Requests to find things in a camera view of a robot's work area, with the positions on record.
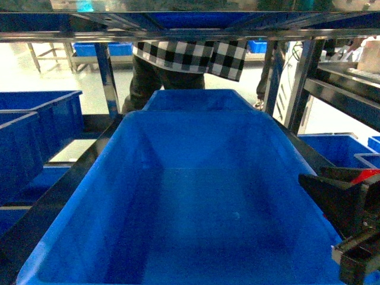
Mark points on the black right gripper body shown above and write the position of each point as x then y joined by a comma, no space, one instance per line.
353,211

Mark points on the red toy block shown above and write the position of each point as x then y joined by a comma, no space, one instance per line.
364,174

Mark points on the stainless steel shelf rack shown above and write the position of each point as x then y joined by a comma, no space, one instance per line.
65,26

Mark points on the blue bins at right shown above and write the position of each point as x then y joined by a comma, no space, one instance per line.
340,150

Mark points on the blue bins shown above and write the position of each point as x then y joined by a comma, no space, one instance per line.
35,126
340,150

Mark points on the large blue bin front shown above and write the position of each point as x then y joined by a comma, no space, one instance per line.
189,198

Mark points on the blue bin behind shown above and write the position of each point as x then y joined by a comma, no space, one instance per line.
197,100

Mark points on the person in checkered shirt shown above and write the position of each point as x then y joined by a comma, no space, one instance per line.
180,66

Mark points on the blue bins at left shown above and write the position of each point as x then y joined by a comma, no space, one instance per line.
35,126

